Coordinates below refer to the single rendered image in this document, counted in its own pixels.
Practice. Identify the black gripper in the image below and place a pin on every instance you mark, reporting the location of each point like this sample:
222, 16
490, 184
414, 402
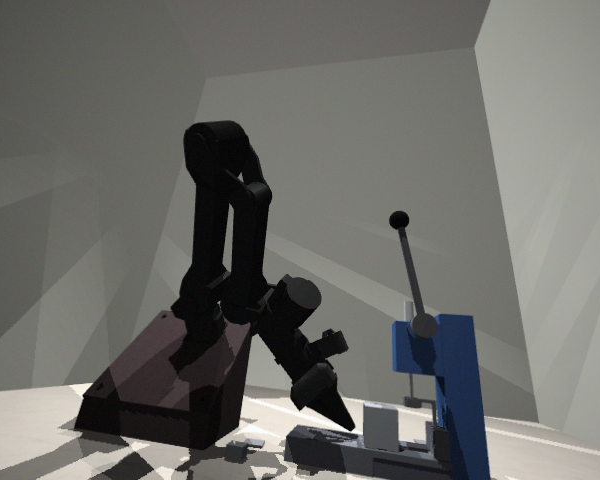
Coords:
314, 386

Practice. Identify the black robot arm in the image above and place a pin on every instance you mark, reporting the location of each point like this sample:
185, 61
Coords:
216, 153

